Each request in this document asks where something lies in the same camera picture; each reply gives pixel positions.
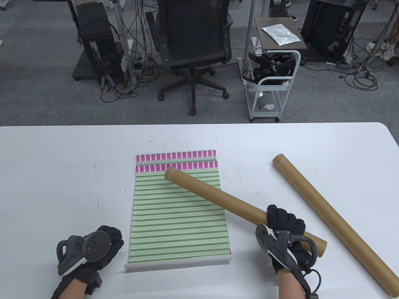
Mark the silver foil bag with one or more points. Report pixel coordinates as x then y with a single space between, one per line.
280 34

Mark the person's right hand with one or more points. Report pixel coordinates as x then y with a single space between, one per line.
286 219

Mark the black equipment cabinet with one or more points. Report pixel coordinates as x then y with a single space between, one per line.
324 28

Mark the crumpled white paper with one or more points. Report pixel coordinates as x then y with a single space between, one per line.
269 107

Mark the green striped mouse pad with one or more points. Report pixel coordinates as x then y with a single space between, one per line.
174 155
177 224

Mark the black mesh office chair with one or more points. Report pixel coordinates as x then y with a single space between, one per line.
193 31

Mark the black computer tower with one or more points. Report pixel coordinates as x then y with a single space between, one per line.
96 28

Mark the white metal utility cart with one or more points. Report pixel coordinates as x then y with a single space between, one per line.
274 88

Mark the grey hand tracking controller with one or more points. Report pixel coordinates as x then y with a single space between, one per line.
93 246
280 249

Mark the person's left hand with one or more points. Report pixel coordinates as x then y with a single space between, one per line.
113 243

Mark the grey metal pole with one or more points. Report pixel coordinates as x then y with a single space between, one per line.
249 25

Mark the person's right forearm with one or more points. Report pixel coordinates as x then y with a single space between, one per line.
291 286

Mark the brown cardboard mailing tube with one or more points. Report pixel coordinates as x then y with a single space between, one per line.
233 205
332 218

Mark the aluminium frame post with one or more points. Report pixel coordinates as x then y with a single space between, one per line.
120 25

